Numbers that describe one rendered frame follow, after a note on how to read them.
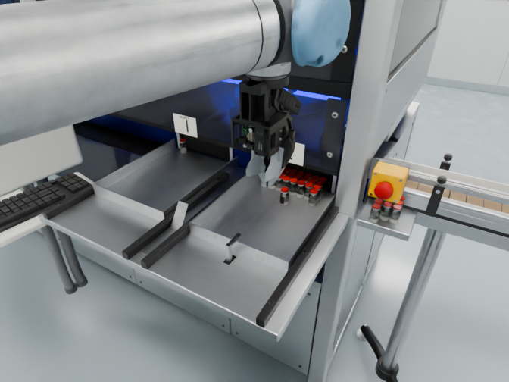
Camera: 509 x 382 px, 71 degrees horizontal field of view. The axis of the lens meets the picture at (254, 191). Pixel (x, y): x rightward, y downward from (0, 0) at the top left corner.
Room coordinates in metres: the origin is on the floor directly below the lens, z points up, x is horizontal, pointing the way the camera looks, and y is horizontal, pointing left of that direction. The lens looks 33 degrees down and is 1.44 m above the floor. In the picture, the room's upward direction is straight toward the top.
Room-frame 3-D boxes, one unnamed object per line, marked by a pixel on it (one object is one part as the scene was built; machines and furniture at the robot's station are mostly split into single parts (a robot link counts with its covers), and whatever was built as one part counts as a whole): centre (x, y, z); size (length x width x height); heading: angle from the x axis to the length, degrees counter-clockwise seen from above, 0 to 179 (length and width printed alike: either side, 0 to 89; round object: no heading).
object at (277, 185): (0.84, -0.10, 0.90); 0.18 x 0.02 x 0.05; 60
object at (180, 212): (0.65, 0.21, 0.91); 0.14 x 0.03 x 0.06; 150
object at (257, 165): (0.56, 0.00, 1.12); 0.06 x 0.03 x 0.09; 150
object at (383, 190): (0.68, -0.30, 0.99); 0.04 x 0.04 x 0.04; 60
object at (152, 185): (0.91, 0.25, 0.90); 0.34 x 0.26 x 0.04; 150
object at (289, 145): (0.56, -0.05, 1.17); 0.05 x 0.02 x 0.09; 60
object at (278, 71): (0.56, -0.02, 1.31); 0.08 x 0.08 x 0.05
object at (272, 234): (0.74, -0.04, 0.90); 0.34 x 0.26 x 0.04; 150
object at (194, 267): (0.77, 0.14, 0.87); 0.70 x 0.48 x 0.02; 60
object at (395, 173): (0.72, -0.32, 0.99); 0.08 x 0.07 x 0.07; 150
